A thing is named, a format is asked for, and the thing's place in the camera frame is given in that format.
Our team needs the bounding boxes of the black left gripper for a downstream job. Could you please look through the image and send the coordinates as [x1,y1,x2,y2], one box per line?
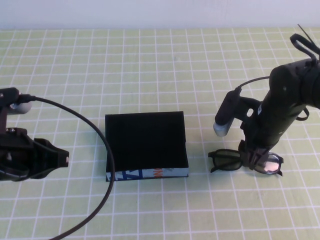
[0,127,70,182]

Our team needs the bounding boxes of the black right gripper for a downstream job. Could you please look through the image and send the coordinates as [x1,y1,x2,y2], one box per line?
[238,94,304,172]

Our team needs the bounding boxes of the black frame glasses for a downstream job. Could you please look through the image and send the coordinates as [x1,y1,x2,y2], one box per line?
[207,148,285,177]

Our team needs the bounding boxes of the black printed glasses case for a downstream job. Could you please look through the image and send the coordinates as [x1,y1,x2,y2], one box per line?
[104,110,190,183]

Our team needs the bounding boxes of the black right camera mount bracket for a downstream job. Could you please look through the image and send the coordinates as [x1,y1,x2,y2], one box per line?
[238,96,264,126]

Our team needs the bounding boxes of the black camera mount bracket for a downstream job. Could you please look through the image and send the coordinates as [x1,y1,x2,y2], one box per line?
[238,96,264,126]
[0,104,28,136]

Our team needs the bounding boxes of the right wrist camera black grey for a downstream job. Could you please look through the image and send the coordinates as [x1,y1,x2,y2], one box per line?
[213,90,241,138]

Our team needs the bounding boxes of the wrist camera black grey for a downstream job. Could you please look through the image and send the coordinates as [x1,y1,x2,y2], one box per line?
[213,90,241,138]
[0,87,33,116]

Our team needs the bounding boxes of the thick black camera cable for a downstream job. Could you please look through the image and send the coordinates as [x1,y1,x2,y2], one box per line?
[18,94,116,240]

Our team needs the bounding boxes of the left wrist camera black grey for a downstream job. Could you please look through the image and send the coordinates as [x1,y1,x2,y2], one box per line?
[0,87,33,116]

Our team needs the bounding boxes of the black left camera mount bracket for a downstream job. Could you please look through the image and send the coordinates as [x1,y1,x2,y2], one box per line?
[0,104,28,136]

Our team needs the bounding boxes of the thin black camera cable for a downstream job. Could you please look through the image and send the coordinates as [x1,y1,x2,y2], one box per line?
[234,76,273,94]

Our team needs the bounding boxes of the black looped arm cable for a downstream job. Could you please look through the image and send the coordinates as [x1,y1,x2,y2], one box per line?
[289,23,320,62]

